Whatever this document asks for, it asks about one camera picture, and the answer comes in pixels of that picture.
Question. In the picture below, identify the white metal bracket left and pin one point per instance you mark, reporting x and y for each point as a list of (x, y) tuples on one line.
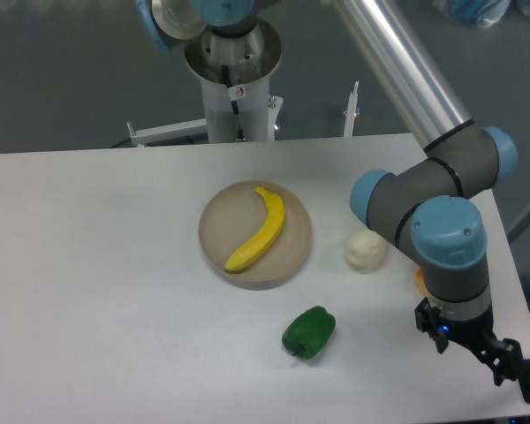
[(164, 133)]

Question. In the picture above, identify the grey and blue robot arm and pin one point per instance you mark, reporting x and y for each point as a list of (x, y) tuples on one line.
[(426, 212)]

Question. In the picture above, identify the orange bread roll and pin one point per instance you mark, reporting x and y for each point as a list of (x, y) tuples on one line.
[(419, 281)]

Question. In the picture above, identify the round beige plate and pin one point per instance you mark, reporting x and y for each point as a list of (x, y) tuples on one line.
[(235, 214)]

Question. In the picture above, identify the yellow banana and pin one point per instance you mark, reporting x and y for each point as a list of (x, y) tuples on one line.
[(256, 246)]

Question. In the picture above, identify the green bell pepper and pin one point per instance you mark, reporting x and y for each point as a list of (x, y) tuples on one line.
[(309, 333)]

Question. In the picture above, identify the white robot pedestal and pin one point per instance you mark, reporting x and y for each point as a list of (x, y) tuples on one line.
[(234, 73)]

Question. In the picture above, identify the blue plastic bag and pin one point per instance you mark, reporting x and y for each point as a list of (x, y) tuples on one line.
[(473, 13)]

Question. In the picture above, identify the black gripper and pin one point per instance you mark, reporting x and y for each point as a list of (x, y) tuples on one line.
[(470, 324)]

